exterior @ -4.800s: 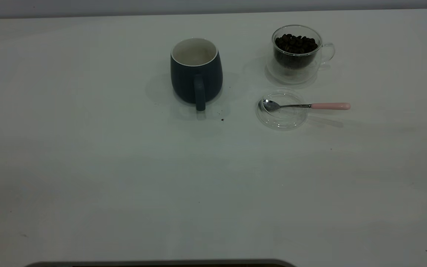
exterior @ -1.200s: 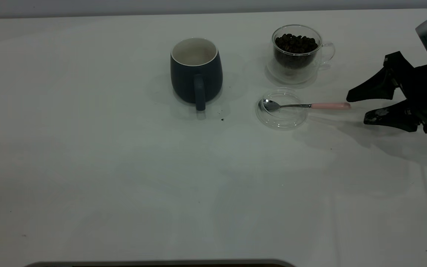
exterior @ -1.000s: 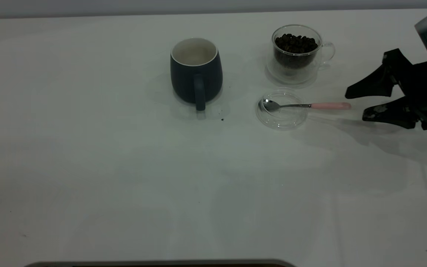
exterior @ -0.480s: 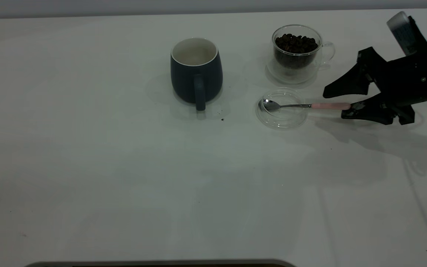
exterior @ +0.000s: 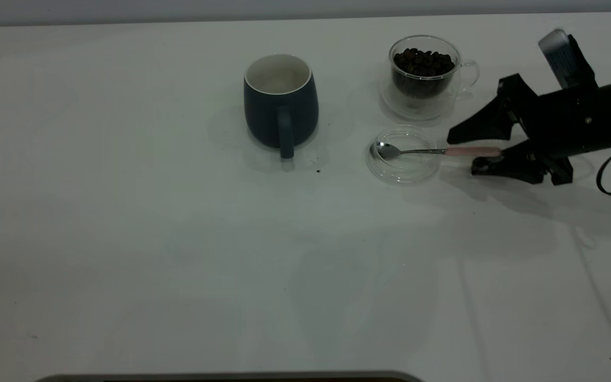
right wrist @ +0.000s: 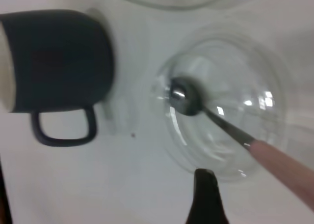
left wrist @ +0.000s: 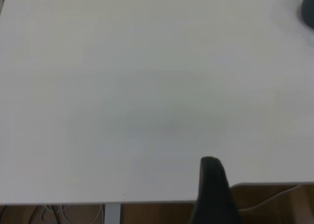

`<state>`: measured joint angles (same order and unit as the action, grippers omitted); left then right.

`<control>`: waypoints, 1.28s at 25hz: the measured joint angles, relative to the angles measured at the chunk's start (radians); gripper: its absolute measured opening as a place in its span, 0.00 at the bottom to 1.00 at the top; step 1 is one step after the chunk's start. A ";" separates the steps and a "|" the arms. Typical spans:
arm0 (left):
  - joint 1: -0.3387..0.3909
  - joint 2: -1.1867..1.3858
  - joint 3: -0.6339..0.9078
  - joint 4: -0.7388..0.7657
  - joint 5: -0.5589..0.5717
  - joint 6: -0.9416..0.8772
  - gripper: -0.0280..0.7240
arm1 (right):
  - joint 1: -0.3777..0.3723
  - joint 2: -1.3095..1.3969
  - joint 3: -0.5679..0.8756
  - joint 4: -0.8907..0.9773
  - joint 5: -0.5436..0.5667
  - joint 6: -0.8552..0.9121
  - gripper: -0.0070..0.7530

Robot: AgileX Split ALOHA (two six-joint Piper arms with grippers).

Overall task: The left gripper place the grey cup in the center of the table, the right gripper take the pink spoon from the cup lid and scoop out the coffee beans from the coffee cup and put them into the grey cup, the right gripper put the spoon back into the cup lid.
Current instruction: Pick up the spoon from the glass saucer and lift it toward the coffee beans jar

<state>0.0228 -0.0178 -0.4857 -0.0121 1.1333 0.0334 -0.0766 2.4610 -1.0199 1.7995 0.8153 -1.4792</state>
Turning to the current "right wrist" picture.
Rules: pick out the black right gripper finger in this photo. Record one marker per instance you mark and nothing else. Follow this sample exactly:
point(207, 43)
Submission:
point(207, 202)

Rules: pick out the dark blue-grey ceramic mug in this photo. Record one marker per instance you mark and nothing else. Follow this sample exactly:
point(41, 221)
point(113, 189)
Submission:
point(61, 59)

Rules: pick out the clear round glass saucer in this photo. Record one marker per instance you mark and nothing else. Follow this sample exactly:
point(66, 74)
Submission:
point(245, 74)

